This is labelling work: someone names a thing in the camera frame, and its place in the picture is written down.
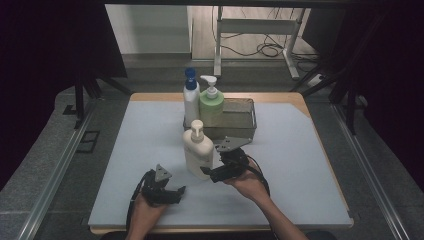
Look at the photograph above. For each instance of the black metal stand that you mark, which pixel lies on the black metal stand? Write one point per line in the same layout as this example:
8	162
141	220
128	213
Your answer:
79	100
350	106

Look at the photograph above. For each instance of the cream pump bottle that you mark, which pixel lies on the cream pump bottle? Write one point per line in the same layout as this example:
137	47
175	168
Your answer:
198	153

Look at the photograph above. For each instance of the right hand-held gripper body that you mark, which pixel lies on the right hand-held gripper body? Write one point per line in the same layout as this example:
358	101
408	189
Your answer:
235	160

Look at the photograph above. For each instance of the green bottle with white pump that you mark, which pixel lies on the green bottle with white pump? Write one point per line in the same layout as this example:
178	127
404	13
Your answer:
211	110

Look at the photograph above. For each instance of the black floor bracket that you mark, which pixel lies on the black floor bracket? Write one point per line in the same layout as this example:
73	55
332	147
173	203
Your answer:
80	146

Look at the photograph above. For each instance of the dark curtain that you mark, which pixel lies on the dark curtain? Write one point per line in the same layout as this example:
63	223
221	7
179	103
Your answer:
393	66
40	66

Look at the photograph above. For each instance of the person's right hand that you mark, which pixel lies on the person's right hand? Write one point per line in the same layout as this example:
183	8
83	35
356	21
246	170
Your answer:
250	185

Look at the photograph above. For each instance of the person's left hand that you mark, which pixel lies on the person's left hand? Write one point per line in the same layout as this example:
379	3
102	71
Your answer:
145	213

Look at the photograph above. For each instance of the white desk frame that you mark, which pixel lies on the white desk frame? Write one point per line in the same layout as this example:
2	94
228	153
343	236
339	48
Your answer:
256	26

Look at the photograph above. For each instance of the white cabinet panel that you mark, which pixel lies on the white cabinet panel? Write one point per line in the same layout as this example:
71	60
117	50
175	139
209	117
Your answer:
150	30

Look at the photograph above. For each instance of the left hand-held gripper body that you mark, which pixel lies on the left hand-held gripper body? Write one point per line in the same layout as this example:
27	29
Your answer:
154	190

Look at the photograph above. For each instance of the metal mesh basket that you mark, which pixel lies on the metal mesh basket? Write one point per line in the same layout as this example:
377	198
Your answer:
238	120

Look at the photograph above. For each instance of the white power strip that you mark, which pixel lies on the white power strip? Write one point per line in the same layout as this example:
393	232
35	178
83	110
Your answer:
315	81

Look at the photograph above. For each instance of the aluminium rail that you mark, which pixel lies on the aluminium rail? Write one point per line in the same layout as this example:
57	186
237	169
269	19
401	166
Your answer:
366	173
56	173

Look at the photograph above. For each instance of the white bottle with blue pump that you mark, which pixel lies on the white bottle with blue pump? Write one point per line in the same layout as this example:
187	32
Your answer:
191	103

